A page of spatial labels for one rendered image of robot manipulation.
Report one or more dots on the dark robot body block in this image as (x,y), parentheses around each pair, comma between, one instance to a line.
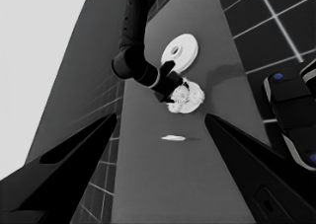
(289,102)

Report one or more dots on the small white toothed gear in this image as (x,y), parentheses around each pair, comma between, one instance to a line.
(197,90)
(183,97)
(173,105)
(195,105)

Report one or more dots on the white round carrier with pins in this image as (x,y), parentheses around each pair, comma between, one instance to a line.
(184,111)

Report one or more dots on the large thick white disc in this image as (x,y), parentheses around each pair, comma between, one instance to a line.
(188,53)

